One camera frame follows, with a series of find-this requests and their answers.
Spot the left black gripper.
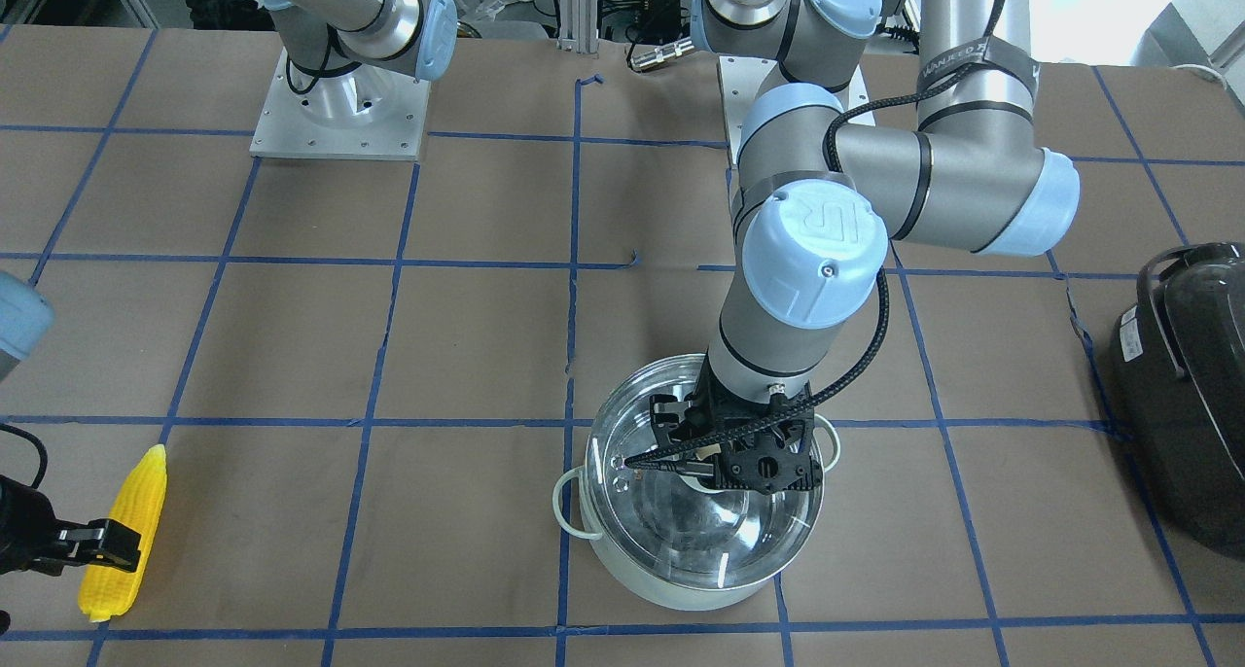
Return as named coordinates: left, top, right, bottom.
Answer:
left=650, top=367, right=818, bottom=495

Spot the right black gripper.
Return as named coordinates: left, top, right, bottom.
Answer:
left=1, top=477, right=142, bottom=576

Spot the yellow corn cob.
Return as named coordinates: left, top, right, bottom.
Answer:
left=77, top=444, right=168, bottom=623

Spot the glass pot lid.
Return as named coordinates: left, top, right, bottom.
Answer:
left=586, top=353, right=825, bottom=592

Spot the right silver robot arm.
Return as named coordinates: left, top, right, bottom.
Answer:
left=1, top=0, right=459, bottom=576

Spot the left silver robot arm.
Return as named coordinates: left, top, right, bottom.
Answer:
left=626, top=0, right=1079, bottom=494

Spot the pale green electric pot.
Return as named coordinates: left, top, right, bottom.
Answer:
left=552, top=353, right=842, bottom=613

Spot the black rice cooker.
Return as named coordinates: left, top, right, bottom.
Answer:
left=1109, top=241, right=1244, bottom=559

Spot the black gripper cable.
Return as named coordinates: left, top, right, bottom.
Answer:
left=623, top=0, right=1013, bottom=474

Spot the aluminium frame post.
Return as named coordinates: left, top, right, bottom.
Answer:
left=557, top=0, right=601, bottom=56

